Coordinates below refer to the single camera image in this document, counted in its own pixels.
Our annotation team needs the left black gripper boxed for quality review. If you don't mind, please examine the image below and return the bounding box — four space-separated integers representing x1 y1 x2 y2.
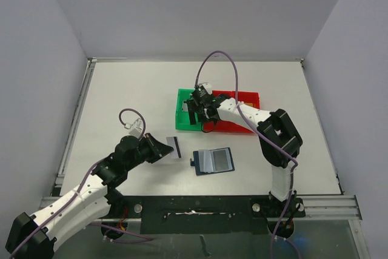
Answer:
125 132 173 170

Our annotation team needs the white magnetic stripe card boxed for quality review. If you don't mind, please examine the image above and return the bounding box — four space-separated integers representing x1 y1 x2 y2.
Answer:
166 136 182 160

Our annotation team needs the blue leather card holder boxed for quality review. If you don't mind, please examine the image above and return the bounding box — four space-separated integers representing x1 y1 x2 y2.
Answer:
190 147 235 176

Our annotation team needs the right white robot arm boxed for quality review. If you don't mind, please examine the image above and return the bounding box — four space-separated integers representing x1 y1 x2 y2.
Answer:
184 83 303 216

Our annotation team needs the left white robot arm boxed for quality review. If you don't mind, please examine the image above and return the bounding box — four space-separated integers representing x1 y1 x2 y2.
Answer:
5 133 174 258

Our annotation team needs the green plastic bin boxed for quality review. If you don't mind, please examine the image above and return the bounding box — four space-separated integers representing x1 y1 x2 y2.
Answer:
175 89 202 132

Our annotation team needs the right red plastic bin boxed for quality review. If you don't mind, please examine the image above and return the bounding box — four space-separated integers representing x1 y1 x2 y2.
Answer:
237 91 260 109

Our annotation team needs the red plastic bin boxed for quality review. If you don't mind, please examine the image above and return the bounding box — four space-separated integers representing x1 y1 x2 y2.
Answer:
237 91 260 109
203 90 252 134

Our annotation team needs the middle red plastic bin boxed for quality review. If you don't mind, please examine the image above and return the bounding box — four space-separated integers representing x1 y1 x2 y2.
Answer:
203 90 252 134

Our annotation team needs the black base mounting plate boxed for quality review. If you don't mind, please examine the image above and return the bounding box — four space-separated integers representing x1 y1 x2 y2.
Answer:
100 195 306 240

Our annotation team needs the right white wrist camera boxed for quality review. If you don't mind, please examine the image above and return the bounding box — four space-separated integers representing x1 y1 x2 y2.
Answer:
198 82 212 93

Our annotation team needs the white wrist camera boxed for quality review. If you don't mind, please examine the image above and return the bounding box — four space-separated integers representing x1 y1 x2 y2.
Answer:
124 118 144 138
198 82 212 93

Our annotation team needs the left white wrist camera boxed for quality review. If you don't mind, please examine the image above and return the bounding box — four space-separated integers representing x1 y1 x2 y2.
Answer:
124 118 144 138

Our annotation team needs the aluminium front rail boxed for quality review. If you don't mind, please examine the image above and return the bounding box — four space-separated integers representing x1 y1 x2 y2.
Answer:
300 195 362 220

